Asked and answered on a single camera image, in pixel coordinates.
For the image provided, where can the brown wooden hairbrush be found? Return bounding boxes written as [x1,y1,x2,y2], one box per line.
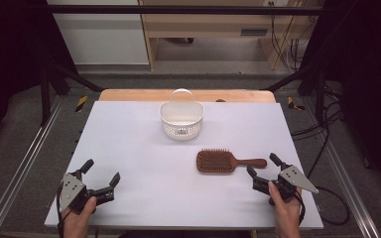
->
[195,148,268,175]

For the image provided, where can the light wooden desk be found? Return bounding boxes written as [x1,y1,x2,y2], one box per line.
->
[138,0,325,71]

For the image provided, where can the wooden table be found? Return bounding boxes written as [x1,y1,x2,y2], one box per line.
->
[98,88,277,104]

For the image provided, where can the person's left hand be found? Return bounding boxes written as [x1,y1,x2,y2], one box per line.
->
[62,195,98,238]

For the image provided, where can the right hand-held gripper cable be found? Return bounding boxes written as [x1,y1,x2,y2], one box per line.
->
[293,189,308,226]

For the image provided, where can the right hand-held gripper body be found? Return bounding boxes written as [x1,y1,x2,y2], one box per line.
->
[269,165,320,206]

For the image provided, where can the black horizontal frame bar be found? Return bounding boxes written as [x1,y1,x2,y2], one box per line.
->
[46,4,345,16]

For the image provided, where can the dark curtain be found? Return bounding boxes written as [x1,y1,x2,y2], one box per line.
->
[0,0,78,155]
[300,0,381,194]

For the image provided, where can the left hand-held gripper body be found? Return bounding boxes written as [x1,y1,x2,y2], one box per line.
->
[59,173,97,214]

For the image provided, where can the white cabinet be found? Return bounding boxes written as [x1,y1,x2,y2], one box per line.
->
[46,0,150,65]

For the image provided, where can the yellow black floor tape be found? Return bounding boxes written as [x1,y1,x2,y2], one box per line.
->
[286,96,307,112]
[74,95,89,113]

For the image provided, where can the white plastic basket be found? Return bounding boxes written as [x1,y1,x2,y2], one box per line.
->
[159,87,205,142]

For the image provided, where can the black floor cable loop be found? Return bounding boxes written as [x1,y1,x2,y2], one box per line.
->
[311,185,351,227]

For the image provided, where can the hanging cables by desk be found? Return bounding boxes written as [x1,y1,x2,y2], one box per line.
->
[268,0,316,72]

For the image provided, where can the aluminium floor rail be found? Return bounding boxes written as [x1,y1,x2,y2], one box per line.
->
[302,98,381,238]
[0,95,65,238]

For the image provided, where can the black floor cable bundle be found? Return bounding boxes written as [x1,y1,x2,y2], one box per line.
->
[290,80,345,180]

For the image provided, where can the black metal stand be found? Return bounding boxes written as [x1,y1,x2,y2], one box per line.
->
[39,60,104,127]
[261,62,329,125]

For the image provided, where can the person's right hand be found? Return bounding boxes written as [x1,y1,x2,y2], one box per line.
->
[267,180,304,238]

